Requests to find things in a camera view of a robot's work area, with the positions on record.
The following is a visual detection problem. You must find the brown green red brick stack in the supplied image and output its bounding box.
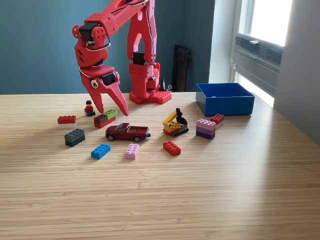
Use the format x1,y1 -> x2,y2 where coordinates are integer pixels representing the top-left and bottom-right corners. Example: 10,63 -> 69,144
93,109 -> 118,129

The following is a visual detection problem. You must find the blue plastic bin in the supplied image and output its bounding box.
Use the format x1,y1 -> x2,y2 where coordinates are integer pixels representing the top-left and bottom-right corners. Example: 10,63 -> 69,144
195,82 -> 256,117

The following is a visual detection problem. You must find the toy figure red shirt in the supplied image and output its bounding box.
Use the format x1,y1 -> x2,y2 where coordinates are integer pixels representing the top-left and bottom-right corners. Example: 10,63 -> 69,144
83,100 -> 96,118

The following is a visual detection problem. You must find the dark red toy pickup truck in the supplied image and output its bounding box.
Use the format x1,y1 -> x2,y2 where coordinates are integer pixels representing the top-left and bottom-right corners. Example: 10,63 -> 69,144
105,122 -> 152,143

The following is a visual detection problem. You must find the red on white brick stack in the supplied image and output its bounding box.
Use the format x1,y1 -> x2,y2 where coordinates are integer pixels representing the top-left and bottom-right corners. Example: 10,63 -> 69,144
57,115 -> 78,130

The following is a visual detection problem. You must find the black table clamp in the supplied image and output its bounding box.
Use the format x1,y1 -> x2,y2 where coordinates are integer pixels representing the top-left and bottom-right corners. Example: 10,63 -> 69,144
158,77 -> 174,93

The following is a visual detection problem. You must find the grey on dark green bricks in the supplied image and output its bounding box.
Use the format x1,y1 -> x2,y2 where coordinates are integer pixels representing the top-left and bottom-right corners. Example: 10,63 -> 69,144
63,128 -> 86,148

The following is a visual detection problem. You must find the light blue brick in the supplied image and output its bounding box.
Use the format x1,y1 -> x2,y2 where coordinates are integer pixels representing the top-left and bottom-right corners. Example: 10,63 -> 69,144
90,143 -> 111,160

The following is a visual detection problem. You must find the small yellow toy digger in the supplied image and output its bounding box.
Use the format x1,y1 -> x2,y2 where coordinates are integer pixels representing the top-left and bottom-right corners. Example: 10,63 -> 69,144
162,107 -> 189,138

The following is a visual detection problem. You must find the black folding rack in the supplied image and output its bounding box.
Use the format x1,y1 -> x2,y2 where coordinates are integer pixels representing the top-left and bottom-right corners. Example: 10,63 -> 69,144
171,44 -> 193,93

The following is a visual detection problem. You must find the pink and purple brick stack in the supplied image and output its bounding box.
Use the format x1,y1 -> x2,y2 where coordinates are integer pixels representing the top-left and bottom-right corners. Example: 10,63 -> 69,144
195,118 -> 217,141

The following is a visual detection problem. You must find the small red on white bricks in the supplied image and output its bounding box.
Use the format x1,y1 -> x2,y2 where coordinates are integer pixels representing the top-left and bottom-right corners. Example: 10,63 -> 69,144
209,113 -> 225,130

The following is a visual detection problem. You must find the grey pleated window blind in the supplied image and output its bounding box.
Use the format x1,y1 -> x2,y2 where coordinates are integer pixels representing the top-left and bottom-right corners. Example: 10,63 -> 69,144
233,33 -> 285,75

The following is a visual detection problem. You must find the white window frame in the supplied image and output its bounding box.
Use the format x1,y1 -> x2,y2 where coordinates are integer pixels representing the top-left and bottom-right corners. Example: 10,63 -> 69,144
229,0 -> 293,97

